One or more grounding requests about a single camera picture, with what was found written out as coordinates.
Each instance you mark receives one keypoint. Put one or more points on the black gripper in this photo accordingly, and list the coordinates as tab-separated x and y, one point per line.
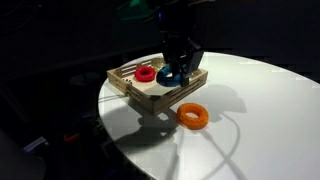
186	55

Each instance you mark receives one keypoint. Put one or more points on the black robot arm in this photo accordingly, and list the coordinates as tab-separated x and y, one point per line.
176	20

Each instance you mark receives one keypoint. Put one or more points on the light wooden slatted tray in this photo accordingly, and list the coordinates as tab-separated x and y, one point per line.
146	96

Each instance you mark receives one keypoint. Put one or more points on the green background object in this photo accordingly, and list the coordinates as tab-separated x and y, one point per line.
133	8

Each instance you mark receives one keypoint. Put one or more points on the small orange floor object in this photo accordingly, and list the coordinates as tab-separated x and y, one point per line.
71	137

